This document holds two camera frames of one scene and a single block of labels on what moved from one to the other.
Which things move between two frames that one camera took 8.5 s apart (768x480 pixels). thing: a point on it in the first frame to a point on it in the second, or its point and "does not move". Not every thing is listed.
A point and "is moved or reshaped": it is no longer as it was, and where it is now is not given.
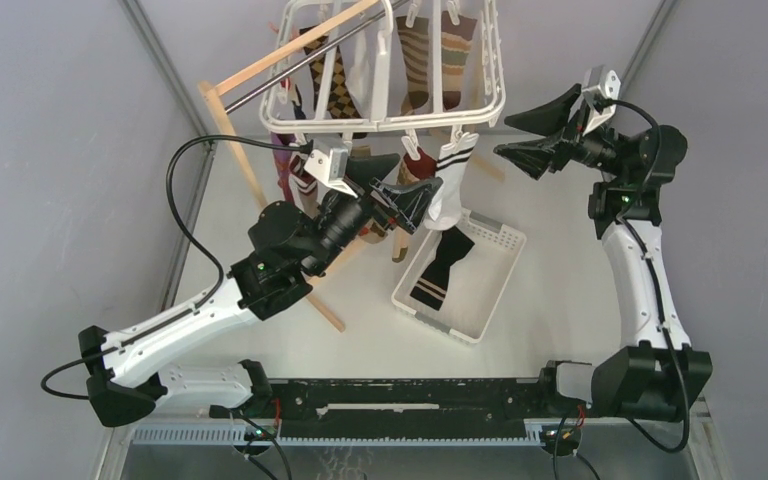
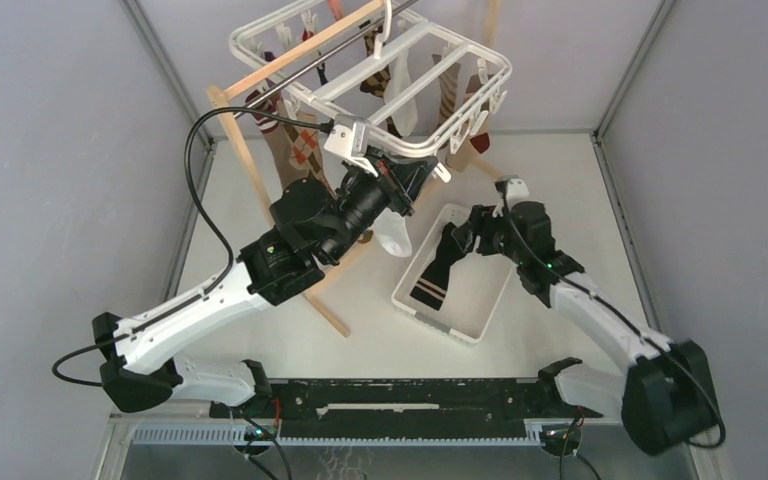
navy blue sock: x=298 y=111 to x=322 y=74
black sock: x=431 y=289 does not move
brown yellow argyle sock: x=343 y=101 to x=377 y=83
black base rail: x=406 y=408 does not move
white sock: x=358 y=54 to x=399 y=96
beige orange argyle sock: x=372 y=232 is moved or reshaped
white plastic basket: x=475 y=282 does not move
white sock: x=446 y=209 to x=391 y=232
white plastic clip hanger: x=384 y=120 is moved or reshaped
